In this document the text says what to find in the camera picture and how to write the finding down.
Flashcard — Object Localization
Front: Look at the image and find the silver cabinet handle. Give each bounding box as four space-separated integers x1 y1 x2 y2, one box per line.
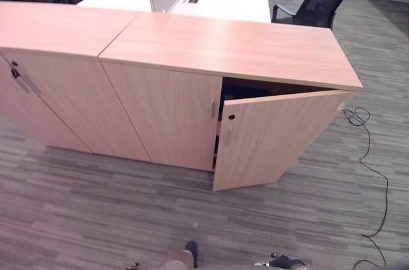
14 75 30 94
25 75 42 94

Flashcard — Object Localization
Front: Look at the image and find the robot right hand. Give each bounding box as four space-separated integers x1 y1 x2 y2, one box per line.
254 251 308 270

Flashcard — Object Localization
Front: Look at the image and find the black mesh office chair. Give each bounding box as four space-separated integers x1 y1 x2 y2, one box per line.
271 0 363 31

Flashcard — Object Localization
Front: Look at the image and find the wooden office cabinet with open door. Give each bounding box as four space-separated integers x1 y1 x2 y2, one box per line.
98 13 364 172

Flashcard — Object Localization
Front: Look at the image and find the wooden office cabinet with key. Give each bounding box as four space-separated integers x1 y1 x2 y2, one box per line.
0 1 151 163

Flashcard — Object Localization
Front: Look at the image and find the black cable on floor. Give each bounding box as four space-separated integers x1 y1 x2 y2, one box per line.
342 107 390 270

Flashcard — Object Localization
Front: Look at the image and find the wooden cabinet door with lock hole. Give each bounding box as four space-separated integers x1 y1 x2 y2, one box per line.
212 89 357 192

